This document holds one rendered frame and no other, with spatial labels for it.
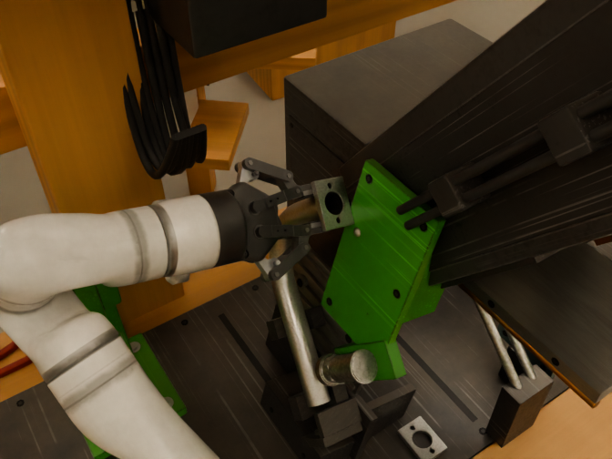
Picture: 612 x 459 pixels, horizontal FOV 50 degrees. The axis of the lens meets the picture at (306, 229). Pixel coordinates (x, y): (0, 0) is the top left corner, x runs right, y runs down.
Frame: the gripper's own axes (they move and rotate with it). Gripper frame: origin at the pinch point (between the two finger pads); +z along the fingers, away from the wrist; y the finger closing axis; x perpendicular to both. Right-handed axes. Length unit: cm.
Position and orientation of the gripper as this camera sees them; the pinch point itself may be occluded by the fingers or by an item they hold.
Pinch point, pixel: (315, 209)
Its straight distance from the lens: 73.5
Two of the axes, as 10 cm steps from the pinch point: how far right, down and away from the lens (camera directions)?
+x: -5.4, 1.4, 8.3
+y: -2.3, -9.7, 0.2
